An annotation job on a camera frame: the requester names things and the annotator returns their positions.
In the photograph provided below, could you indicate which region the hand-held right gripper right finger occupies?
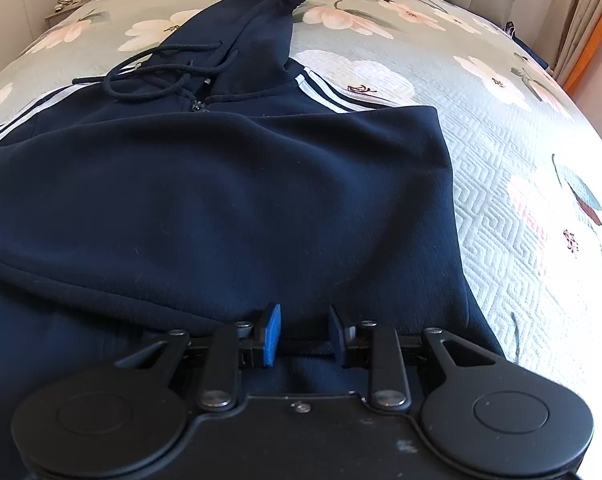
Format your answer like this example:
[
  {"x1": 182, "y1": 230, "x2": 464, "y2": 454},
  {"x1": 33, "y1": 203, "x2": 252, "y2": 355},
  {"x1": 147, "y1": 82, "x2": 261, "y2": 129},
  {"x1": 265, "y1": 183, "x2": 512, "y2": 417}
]
[{"x1": 327, "y1": 305, "x2": 512, "y2": 410}]

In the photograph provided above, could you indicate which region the floral quilted bedspread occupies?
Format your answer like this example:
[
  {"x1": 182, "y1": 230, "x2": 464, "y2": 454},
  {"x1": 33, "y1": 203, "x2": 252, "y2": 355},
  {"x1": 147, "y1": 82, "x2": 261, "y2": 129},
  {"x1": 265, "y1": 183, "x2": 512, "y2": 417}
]
[{"x1": 0, "y1": 0, "x2": 602, "y2": 413}]

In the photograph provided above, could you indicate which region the beige curtain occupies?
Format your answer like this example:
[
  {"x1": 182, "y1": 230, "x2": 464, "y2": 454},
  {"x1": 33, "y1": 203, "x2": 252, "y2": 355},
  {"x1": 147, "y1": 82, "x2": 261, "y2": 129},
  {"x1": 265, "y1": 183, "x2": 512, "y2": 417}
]
[{"x1": 551, "y1": 0, "x2": 602, "y2": 78}]

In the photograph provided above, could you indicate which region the orange curtain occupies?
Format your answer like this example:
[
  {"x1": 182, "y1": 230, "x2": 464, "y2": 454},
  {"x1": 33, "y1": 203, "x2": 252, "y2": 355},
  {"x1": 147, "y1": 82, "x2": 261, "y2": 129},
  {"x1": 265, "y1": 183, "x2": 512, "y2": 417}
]
[{"x1": 563, "y1": 0, "x2": 602, "y2": 98}]

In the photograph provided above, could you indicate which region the navy striped hoodie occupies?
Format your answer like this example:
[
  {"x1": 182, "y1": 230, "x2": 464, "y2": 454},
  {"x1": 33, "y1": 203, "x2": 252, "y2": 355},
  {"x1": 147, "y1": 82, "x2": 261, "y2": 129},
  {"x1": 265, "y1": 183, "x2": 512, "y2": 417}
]
[{"x1": 0, "y1": 0, "x2": 506, "y2": 480}]

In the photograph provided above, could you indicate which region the dark blue cloth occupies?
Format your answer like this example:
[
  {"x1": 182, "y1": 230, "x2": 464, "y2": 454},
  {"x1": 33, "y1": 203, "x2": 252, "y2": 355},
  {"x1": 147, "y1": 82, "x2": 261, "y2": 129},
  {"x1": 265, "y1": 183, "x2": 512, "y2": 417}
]
[{"x1": 503, "y1": 21, "x2": 550, "y2": 72}]

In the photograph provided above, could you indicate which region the beige nightstand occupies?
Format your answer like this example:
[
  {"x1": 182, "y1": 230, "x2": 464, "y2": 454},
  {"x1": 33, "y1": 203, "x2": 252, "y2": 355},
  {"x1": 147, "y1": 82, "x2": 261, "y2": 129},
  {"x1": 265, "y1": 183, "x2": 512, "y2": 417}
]
[{"x1": 44, "y1": 0, "x2": 91, "y2": 27}]

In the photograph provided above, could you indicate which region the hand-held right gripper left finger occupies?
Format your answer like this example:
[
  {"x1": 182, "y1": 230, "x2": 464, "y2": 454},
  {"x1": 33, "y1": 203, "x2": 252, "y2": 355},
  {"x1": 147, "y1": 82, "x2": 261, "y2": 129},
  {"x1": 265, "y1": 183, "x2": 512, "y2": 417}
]
[{"x1": 114, "y1": 304, "x2": 283, "y2": 413}]

